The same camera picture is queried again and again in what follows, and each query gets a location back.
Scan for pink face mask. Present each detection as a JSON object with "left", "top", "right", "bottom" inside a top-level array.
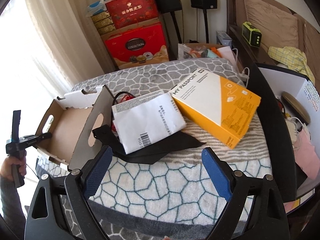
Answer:
[{"left": 293, "top": 128, "right": 319, "bottom": 180}]

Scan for person left hand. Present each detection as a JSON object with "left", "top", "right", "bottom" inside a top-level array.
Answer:
[{"left": 1, "top": 150, "right": 27, "bottom": 181}]

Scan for cream curtain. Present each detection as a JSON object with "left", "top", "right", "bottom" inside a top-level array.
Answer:
[{"left": 0, "top": 0, "right": 118, "bottom": 111}]

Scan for brown sofa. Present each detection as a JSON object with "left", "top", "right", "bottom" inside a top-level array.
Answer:
[{"left": 227, "top": 0, "right": 319, "bottom": 88}]

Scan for green black portable device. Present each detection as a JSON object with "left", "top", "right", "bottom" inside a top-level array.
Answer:
[{"left": 242, "top": 22, "right": 262, "bottom": 47}]

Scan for red tea gift bag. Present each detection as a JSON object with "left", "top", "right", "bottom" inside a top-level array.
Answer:
[{"left": 106, "top": 0, "right": 159, "bottom": 29}]

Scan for red collection gift bag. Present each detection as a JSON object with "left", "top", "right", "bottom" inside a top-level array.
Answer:
[{"left": 104, "top": 22, "right": 169, "bottom": 69}]

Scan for patterned grey white blanket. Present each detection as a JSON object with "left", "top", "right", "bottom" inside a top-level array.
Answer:
[{"left": 35, "top": 57, "right": 273, "bottom": 240}]

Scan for blue tissue pack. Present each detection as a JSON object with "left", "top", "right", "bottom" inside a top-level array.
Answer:
[{"left": 86, "top": 0, "right": 107, "bottom": 17}]

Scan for small grey box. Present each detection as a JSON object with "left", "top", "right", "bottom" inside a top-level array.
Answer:
[{"left": 216, "top": 30, "right": 232, "bottom": 47}]

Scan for red cable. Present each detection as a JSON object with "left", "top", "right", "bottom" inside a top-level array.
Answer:
[{"left": 111, "top": 93, "right": 136, "bottom": 133}]

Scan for person left forearm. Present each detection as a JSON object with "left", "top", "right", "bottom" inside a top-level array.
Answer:
[{"left": 1, "top": 177, "right": 26, "bottom": 239}]

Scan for white charger cable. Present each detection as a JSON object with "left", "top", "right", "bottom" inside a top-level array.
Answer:
[{"left": 231, "top": 48, "right": 251, "bottom": 88}]

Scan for white cardboard tray box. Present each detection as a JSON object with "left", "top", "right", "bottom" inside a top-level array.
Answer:
[{"left": 36, "top": 85, "right": 113, "bottom": 171}]

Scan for brown glasses case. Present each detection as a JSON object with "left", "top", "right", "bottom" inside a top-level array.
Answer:
[{"left": 281, "top": 92, "right": 311, "bottom": 125}]

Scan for yellow white passport drive box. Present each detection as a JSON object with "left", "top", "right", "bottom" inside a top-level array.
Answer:
[{"left": 169, "top": 68, "right": 261, "bottom": 149}]

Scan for yellow checked cloth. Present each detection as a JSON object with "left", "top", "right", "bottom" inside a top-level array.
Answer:
[{"left": 267, "top": 46, "right": 316, "bottom": 84}]

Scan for stacked gold boxes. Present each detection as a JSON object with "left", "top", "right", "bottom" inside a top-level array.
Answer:
[{"left": 91, "top": 11, "right": 116, "bottom": 36}]

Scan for cardboard box of clutter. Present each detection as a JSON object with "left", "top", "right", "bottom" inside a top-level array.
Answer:
[{"left": 177, "top": 43, "right": 238, "bottom": 64}]

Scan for black fabric pouch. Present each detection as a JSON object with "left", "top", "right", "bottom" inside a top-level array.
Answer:
[{"left": 92, "top": 125, "right": 204, "bottom": 165}]

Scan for black white storage box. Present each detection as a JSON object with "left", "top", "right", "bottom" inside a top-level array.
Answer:
[{"left": 247, "top": 63, "right": 319, "bottom": 203}]

